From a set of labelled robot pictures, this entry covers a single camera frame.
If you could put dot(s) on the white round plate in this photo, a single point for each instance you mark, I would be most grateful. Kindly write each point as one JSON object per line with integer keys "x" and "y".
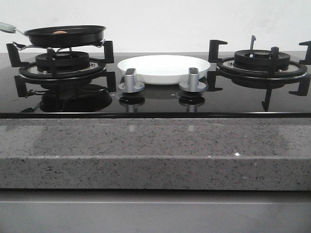
{"x": 163, "y": 69}

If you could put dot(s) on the black frying pan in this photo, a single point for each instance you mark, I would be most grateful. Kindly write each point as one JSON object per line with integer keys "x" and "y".
{"x": 77, "y": 35}

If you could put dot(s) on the black glass cooktop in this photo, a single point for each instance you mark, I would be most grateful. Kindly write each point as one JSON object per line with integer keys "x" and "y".
{"x": 225, "y": 97}

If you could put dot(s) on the left silver stove knob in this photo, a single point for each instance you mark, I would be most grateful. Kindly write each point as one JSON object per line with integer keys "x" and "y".
{"x": 131, "y": 84}

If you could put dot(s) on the silver stove knob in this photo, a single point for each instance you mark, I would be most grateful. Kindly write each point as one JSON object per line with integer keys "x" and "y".
{"x": 193, "y": 84}
{"x": 131, "y": 84}

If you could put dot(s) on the right silver stove knob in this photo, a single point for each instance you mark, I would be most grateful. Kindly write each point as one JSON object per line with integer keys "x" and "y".
{"x": 193, "y": 84}

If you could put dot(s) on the left black burner head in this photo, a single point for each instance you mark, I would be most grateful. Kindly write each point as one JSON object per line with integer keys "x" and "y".
{"x": 64, "y": 61}

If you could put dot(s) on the black burner head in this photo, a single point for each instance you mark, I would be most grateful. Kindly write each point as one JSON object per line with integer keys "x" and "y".
{"x": 260, "y": 60}
{"x": 64, "y": 61}

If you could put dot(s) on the left black burner grate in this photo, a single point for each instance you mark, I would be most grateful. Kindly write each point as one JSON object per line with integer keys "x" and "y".
{"x": 57, "y": 81}

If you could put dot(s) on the black burner grate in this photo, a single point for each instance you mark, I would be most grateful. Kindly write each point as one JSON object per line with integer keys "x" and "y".
{"x": 57, "y": 81}
{"x": 297, "y": 72}

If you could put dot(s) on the right black burner head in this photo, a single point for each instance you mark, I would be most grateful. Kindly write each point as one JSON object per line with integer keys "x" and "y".
{"x": 260, "y": 60}

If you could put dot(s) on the right black burner grate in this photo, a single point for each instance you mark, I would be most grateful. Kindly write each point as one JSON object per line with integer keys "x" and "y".
{"x": 297, "y": 72}

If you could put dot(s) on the grey cabinet front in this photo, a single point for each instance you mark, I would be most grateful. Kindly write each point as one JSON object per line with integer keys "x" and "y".
{"x": 154, "y": 212}

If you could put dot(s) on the metal wire pan support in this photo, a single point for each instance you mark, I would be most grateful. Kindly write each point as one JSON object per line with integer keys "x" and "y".
{"x": 21, "y": 47}

